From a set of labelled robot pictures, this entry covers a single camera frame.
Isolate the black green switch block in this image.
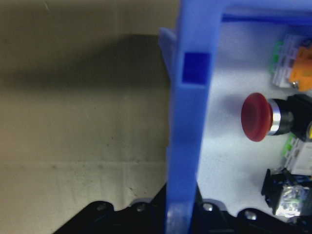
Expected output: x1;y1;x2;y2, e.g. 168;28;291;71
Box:
260;167;308;218

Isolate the red mushroom push button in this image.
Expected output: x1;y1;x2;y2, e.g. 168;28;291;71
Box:
240;92;312;143

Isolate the orange push button switch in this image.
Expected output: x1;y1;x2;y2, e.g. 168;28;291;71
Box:
269;33;312;93

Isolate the blue bin with buttons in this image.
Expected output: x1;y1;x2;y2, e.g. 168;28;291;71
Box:
158;0;312;234

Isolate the white contact block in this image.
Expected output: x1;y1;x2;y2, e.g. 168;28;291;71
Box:
281;135;312;176

